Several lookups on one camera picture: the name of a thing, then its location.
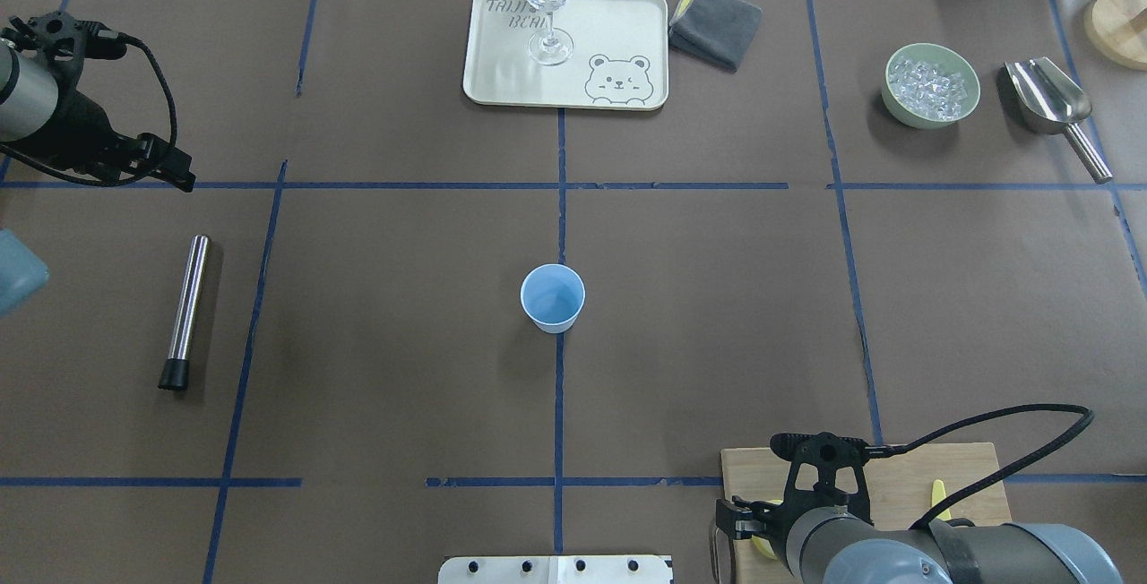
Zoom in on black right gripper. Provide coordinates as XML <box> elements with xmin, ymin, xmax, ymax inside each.
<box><xmin>713</xmin><ymin>433</ymin><xmax>873</xmax><ymax>540</ymax></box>

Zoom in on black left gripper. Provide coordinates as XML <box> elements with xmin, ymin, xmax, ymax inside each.
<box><xmin>1</xmin><ymin>10</ymin><xmax>196</xmax><ymax>193</ymax></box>

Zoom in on steel muddler black tip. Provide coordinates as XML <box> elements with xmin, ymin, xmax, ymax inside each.
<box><xmin>159</xmin><ymin>235</ymin><xmax>211</xmax><ymax>391</ymax></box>

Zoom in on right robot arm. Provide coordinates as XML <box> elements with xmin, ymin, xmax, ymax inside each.
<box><xmin>709</xmin><ymin>433</ymin><xmax>1123</xmax><ymax>583</ymax></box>

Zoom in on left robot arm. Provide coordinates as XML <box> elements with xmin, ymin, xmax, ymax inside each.
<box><xmin>1</xmin><ymin>10</ymin><xmax>196</xmax><ymax>193</ymax></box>

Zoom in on lemon half on board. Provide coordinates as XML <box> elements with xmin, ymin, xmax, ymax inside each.
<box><xmin>750</xmin><ymin>499</ymin><xmax>787</xmax><ymax>561</ymax></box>

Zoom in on light blue paper cup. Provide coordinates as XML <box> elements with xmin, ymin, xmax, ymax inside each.
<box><xmin>518</xmin><ymin>264</ymin><xmax>586</xmax><ymax>334</ymax></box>

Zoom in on bamboo cutting board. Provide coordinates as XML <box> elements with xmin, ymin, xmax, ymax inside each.
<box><xmin>718</xmin><ymin>442</ymin><xmax>999</xmax><ymax>583</ymax></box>

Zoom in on yellow plastic knife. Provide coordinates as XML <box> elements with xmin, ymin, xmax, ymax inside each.
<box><xmin>930</xmin><ymin>478</ymin><xmax>953</xmax><ymax>522</ymax></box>

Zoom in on green bowl of ice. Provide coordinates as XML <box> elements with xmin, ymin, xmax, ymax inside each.
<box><xmin>881</xmin><ymin>44</ymin><xmax>980</xmax><ymax>130</ymax></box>

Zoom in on grey folded cloth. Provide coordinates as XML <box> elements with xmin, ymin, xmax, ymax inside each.
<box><xmin>668</xmin><ymin>0</ymin><xmax>763</xmax><ymax>73</ymax></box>

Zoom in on cream bear tray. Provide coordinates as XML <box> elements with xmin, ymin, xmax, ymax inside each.
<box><xmin>461</xmin><ymin>0</ymin><xmax>670</xmax><ymax>111</ymax></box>

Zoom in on steel ice scoop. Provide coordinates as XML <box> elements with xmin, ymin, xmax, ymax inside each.
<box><xmin>1005</xmin><ymin>56</ymin><xmax>1113</xmax><ymax>185</ymax></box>

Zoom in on round wooden stand base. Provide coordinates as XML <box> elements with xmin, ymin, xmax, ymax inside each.
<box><xmin>1084</xmin><ymin>0</ymin><xmax>1146</xmax><ymax>73</ymax></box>

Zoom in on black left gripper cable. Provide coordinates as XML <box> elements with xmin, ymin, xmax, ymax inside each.
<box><xmin>54</xmin><ymin>33</ymin><xmax>180</xmax><ymax>189</ymax></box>

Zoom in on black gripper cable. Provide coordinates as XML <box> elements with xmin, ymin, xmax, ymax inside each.
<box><xmin>865</xmin><ymin>403</ymin><xmax>1097</xmax><ymax>531</ymax></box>
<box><xmin>54</xmin><ymin>33</ymin><xmax>180</xmax><ymax>189</ymax></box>

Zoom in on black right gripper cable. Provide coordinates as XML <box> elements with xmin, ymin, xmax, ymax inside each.
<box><xmin>865</xmin><ymin>403</ymin><xmax>1097</xmax><ymax>531</ymax></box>

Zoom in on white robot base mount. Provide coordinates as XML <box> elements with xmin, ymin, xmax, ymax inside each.
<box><xmin>437</xmin><ymin>554</ymin><xmax>674</xmax><ymax>583</ymax></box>

